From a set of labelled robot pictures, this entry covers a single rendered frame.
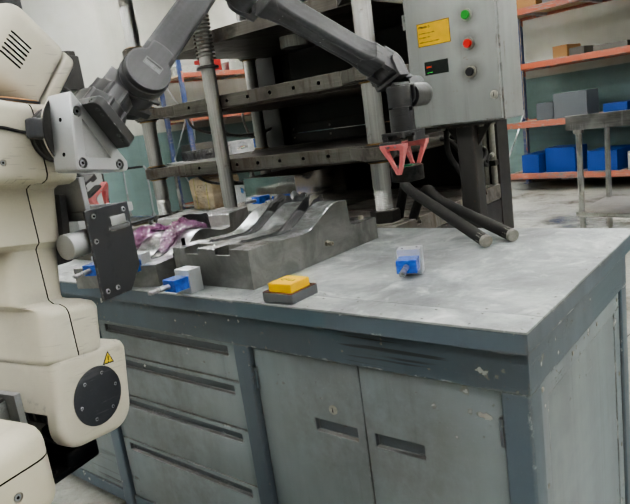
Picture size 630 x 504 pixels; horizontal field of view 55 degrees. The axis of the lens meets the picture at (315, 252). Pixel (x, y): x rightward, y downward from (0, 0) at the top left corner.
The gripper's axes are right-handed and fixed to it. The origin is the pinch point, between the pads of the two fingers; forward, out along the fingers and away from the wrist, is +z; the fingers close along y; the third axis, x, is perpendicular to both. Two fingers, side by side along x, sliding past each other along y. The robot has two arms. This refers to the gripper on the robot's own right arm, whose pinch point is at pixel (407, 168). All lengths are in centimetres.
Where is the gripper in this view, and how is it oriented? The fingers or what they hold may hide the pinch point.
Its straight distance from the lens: 150.8
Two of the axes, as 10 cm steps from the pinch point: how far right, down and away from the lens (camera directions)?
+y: 6.2, -2.5, 7.5
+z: 1.5, 9.7, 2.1
